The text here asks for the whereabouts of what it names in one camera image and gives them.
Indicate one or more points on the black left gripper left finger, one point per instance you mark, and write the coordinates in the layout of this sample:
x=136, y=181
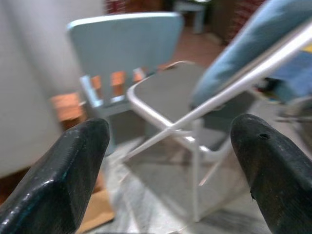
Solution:
x=53, y=185

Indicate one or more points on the brown cardboard sheet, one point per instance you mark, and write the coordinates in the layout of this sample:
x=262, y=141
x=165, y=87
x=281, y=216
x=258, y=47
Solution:
x=97, y=212

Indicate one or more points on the light blue slatted chair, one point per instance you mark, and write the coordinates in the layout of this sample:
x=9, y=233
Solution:
x=122, y=41

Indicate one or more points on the white-framed folding chair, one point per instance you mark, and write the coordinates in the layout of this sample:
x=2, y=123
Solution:
x=168, y=92

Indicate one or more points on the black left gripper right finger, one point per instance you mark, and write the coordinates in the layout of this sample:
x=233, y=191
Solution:
x=280, y=180

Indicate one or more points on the light blue plastic stool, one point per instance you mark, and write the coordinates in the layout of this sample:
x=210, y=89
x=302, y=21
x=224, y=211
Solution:
x=195, y=12

